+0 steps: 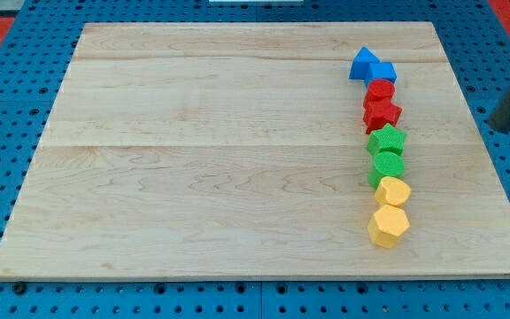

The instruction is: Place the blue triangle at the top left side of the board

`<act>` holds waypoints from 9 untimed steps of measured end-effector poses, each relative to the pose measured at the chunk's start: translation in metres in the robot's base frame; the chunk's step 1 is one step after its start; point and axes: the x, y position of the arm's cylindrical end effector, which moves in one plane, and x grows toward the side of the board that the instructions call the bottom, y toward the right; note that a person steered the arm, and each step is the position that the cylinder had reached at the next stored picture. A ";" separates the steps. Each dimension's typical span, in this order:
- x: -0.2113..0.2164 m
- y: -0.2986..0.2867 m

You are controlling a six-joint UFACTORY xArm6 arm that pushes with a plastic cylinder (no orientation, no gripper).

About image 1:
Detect red cylinder block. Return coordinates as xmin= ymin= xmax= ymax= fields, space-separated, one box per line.
xmin=363 ymin=78 xmax=396 ymax=108

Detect wooden board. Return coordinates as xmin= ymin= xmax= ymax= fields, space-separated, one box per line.
xmin=0 ymin=22 xmax=510 ymax=282

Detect yellow hexagon block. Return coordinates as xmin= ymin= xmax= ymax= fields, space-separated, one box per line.
xmin=367 ymin=205 xmax=410 ymax=249

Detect red star block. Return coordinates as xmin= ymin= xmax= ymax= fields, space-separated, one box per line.
xmin=363 ymin=99 xmax=402 ymax=134

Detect green star block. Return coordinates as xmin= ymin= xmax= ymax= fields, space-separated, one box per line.
xmin=366 ymin=123 xmax=407 ymax=156

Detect blue cube block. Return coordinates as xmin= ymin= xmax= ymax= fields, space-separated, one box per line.
xmin=364 ymin=62 xmax=398 ymax=87

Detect green cylinder block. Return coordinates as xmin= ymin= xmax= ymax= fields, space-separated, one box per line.
xmin=367 ymin=152 xmax=406 ymax=188

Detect yellow heart block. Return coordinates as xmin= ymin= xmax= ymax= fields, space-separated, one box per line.
xmin=374 ymin=176 xmax=412 ymax=207

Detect blue triangle block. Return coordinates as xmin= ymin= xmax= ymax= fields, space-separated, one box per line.
xmin=348 ymin=47 xmax=380 ymax=80

